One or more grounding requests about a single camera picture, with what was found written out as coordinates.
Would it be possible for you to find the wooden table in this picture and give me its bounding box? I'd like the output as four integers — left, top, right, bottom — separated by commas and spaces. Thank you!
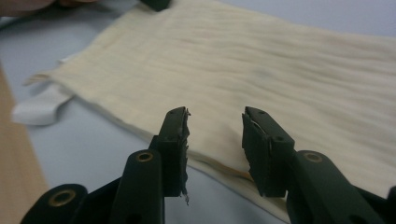
0, 63, 50, 224

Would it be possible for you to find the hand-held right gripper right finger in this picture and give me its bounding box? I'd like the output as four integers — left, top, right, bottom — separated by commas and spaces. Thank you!
241, 105, 296, 199

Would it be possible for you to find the light blue table mat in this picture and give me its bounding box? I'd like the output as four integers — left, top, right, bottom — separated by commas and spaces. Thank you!
0, 0, 396, 224

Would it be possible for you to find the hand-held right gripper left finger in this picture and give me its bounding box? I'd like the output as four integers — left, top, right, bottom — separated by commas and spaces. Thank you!
148, 105, 191, 199

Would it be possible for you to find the cream cloth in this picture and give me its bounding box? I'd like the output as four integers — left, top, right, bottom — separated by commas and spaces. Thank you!
11, 0, 396, 224

